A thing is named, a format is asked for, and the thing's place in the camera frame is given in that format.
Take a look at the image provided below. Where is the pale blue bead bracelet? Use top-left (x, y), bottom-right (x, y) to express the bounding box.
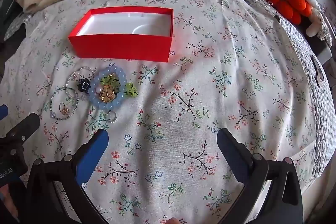
top-left (88, 68), bottom-right (128, 111)

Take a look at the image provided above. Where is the clear bead bracelet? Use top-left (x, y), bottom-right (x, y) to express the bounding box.
top-left (66, 67), bottom-right (96, 100)

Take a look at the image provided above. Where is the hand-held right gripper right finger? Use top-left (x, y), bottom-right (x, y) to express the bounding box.
top-left (217, 127), bottom-right (303, 224)

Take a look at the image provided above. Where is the large gold ring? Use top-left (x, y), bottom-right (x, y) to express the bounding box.
top-left (98, 85), bottom-right (116, 104)

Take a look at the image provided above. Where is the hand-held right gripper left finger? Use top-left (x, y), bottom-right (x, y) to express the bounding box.
top-left (22, 128), bottom-right (109, 224)

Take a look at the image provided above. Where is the grey knitted blanket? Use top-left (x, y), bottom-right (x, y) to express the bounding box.
top-left (241, 0), bottom-right (336, 188)

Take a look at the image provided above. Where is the orange plush toy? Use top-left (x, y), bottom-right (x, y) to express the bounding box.
top-left (260, 0), bottom-right (313, 25)

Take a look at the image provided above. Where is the red cardboard box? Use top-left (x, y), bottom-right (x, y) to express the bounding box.
top-left (69, 7), bottom-right (174, 63)

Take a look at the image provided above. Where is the green bead bracelet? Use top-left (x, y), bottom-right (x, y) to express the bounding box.
top-left (101, 76), bottom-right (138, 98)

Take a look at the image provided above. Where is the black bead ball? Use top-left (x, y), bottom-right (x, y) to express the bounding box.
top-left (77, 77), bottom-right (91, 93)

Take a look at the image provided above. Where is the floral bed sheet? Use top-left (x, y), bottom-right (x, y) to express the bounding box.
top-left (0, 0), bottom-right (319, 224)

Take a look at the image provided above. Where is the blue silver bead bracelet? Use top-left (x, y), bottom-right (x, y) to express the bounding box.
top-left (50, 86), bottom-right (80, 120)

